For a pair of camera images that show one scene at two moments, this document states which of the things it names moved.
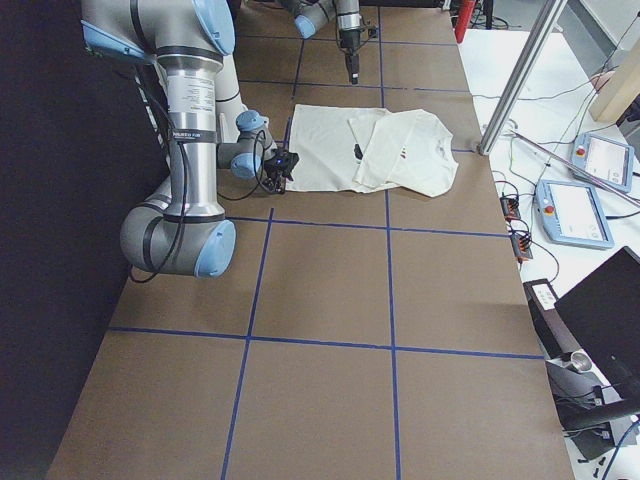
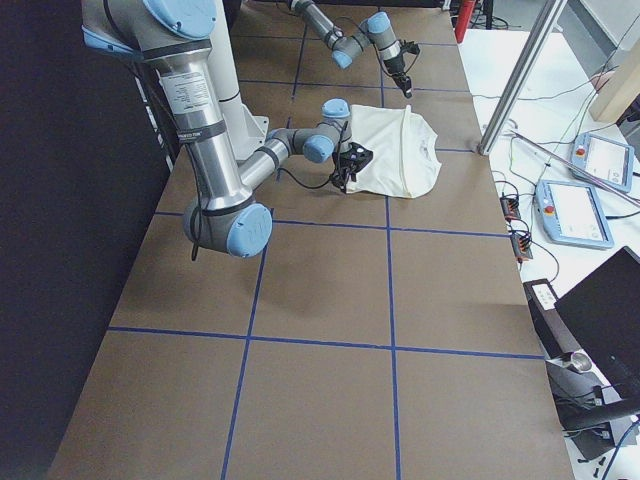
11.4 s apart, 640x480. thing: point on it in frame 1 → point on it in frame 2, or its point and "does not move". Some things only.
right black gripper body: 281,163 → 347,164
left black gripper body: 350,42 → 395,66
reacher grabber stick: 584,168 does not move
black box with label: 555,333 does not move
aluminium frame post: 524,67 does not move
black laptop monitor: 605,314 does not move
